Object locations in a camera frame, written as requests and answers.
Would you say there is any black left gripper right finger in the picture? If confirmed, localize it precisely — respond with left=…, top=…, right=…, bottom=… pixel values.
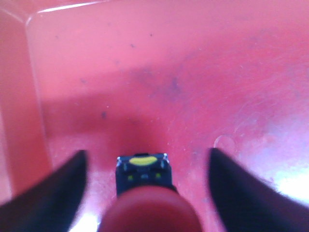
left=208, top=148, right=309, bottom=232

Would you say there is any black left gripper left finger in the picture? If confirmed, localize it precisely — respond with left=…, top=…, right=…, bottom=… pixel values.
left=0, top=150, right=87, bottom=232

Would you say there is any red mushroom push button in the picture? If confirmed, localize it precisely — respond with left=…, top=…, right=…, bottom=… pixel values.
left=98, top=153, right=203, bottom=232

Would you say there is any red plastic tray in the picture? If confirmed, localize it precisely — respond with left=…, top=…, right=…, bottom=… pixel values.
left=0, top=0, right=309, bottom=232

